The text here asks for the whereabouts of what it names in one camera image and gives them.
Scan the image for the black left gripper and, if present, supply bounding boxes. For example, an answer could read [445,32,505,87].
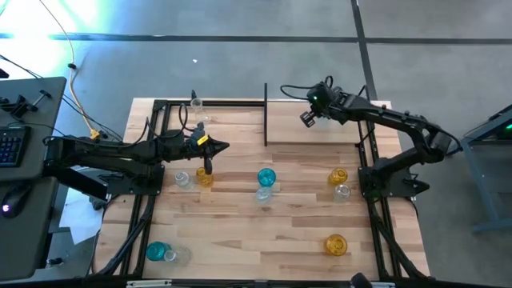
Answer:
[166,134,230,175]

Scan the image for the clear smooth glass carafe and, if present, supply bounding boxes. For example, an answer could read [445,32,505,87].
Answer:
[190,98,212,126]

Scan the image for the yellow ribbed glass vase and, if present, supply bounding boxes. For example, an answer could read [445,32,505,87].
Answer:
[195,166,214,187]
[328,166,349,186]

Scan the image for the teal cylindrical glass vase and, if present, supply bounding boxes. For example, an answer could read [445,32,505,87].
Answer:
[257,167,278,188]

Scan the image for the clear square ribbed glass vase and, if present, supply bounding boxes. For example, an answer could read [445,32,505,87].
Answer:
[254,186,274,205]

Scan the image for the clear diamond-cut conical vase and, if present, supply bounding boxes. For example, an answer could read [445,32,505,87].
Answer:
[163,246,192,267]

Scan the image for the yellow honeycomb glass vase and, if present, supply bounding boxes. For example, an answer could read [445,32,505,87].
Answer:
[324,234,349,257]

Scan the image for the white paper sheet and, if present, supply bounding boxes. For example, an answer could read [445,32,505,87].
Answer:
[58,186,108,246]

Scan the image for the grey metal table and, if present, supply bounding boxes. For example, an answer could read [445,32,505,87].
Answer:
[459,102,512,234]

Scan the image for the dark grey desk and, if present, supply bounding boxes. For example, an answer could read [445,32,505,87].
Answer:
[0,75,68,281]

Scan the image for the black desk clamp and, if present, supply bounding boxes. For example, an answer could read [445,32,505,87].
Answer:
[0,90,53,119]

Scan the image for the black keyboard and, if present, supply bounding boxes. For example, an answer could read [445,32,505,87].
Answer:
[0,126,32,168]

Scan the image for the black computer mouse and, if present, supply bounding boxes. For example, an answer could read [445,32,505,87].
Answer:
[0,183,32,219]

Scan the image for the wooden shelf with black frame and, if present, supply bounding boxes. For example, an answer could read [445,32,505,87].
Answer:
[262,82,377,147]

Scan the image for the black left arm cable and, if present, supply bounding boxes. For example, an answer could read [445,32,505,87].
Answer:
[143,90,201,141]

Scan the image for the black aluminium rig frame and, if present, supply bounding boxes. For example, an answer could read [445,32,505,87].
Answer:
[86,98,431,288]

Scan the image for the yellow cable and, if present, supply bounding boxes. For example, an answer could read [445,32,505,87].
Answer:
[38,0,102,141]

